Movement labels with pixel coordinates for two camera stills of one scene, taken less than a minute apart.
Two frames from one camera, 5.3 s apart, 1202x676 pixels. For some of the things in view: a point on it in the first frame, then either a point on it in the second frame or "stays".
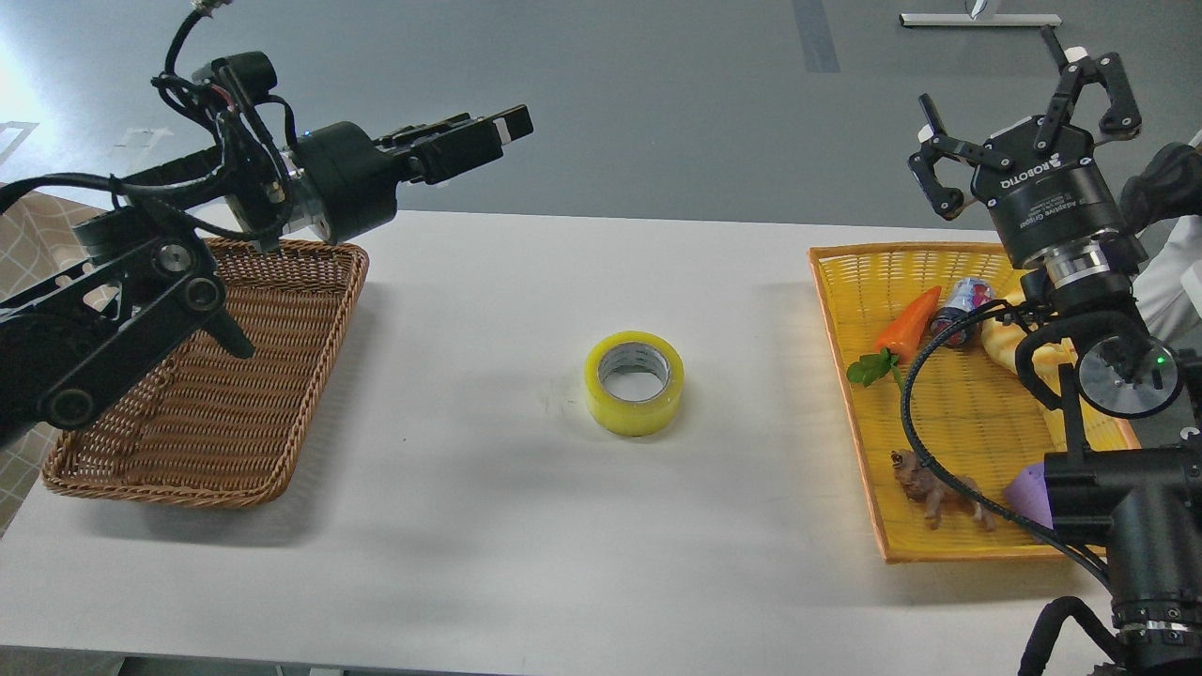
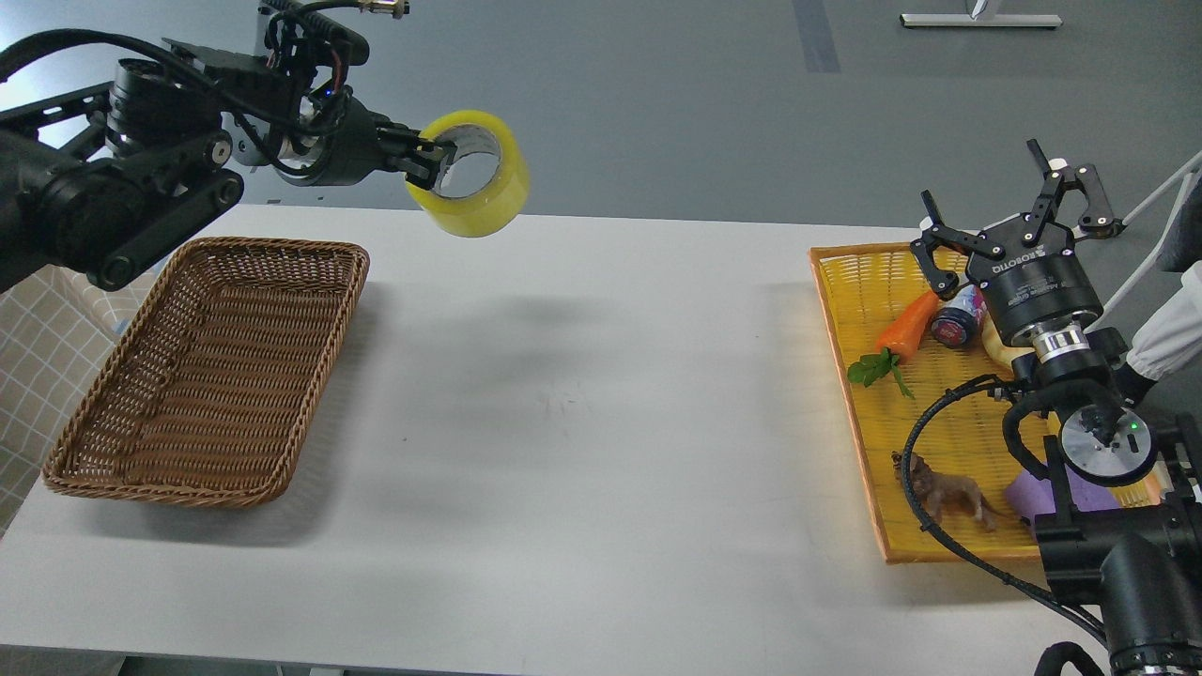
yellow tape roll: (634, 384) -> (491, 211)
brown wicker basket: (216, 427) stays
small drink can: (964, 295) stays
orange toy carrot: (901, 336) stays
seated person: (1163, 201) -> (1171, 346)
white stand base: (964, 20) stays
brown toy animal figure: (919, 483) stays
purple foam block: (1026, 495) stays
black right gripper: (1043, 179) -> (1025, 281)
